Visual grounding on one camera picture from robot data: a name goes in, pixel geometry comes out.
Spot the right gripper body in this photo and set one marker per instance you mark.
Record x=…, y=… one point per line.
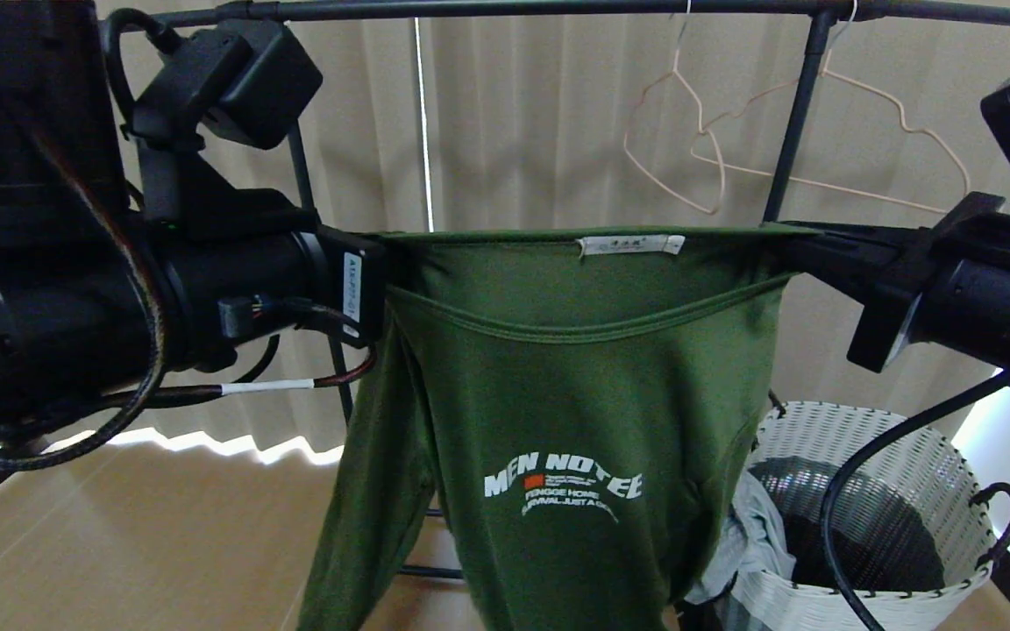
x=987, y=298

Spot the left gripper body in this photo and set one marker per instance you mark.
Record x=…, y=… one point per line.
x=251, y=280

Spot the pink clothes hanger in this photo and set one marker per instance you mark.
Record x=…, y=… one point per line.
x=864, y=194
x=722, y=180

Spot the green long-sleeved shirt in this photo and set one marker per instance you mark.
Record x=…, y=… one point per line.
x=575, y=394

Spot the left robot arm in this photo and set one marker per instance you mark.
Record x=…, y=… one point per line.
x=32, y=333

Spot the white laundry basket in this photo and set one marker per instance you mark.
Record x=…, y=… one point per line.
x=952, y=464

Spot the black clothes rack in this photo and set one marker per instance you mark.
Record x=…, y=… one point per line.
x=797, y=114

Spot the pale grey garment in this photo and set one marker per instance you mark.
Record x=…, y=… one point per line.
x=755, y=535

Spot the beige curtain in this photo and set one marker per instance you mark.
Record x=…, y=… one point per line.
x=540, y=105

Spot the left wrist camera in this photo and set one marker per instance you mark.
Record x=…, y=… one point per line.
x=251, y=83

